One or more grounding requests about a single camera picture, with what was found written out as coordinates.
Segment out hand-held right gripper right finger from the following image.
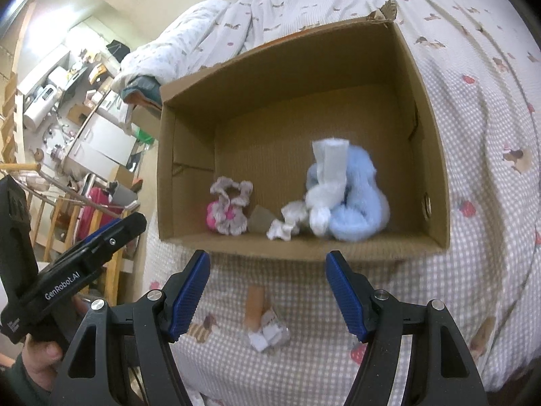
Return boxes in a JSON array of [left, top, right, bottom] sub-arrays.
[[325, 250, 485, 406]]

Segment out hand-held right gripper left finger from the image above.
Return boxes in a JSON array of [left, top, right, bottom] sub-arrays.
[[51, 249, 211, 406]]

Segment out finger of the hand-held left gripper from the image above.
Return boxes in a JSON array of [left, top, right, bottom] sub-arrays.
[[82, 219, 124, 247], [70, 212, 148, 265]]

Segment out pink rubber duck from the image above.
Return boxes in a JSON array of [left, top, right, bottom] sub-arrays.
[[206, 201, 237, 231]]

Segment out light blue fluffy cloth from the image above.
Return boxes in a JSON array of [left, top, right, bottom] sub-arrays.
[[306, 144, 390, 243]]

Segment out white cloth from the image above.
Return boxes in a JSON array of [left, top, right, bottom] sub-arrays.
[[266, 201, 311, 242]]

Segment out grey ruffled scrunchie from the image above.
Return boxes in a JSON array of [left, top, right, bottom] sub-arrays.
[[210, 176, 254, 236]]

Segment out white sock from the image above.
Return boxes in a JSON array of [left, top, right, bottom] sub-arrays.
[[304, 137, 351, 238]]

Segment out brown cardboard box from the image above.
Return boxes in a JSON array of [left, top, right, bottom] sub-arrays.
[[156, 0, 452, 263]]

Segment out person's left forearm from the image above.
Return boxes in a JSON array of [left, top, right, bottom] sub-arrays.
[[0, 355, 55, 406]]

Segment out person's left hand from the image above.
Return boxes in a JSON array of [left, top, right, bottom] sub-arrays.
[[21, 338, 68, 385]]

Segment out pink suitcase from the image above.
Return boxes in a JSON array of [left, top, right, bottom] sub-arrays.
[[80, 186, 123, 238]]

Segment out grey bin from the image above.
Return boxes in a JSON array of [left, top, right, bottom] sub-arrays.
[[112, 186, 140, 208]]

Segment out wooden rack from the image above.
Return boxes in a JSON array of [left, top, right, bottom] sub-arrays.
[[0, 161, 140, 305]]

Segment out tan foam cylinder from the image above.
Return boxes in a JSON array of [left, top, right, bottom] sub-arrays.
[[245, 286, 266, 331]]

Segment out clear packet with white paper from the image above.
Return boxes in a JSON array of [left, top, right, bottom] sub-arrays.
[[249, 304, 292, 353]]

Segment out white kitchen cabinet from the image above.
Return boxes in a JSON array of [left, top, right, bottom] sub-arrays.
[[63, 110, 140, 178]]

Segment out grey card piece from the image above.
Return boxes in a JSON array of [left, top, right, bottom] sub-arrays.
[[247, 204, 275, 233]]

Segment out small cardboard box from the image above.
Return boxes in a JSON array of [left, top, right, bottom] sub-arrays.
[[131, 104, 163, 136]]

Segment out blue and orange cloth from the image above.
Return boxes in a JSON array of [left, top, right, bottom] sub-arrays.
[[120, 76, 163, 108]]

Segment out white water heater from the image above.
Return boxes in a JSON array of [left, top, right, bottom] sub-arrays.
[[23, 80, 60, 132]]

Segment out cluttered storage shelf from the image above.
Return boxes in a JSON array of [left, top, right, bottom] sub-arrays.
[[59, 25, 123, 106]]

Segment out black hanging garment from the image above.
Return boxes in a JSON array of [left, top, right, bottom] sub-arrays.
[[105, 40, 130, 62]]

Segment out white printed duvet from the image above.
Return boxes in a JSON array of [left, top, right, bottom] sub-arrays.
[[114, 0, 254, 106]]

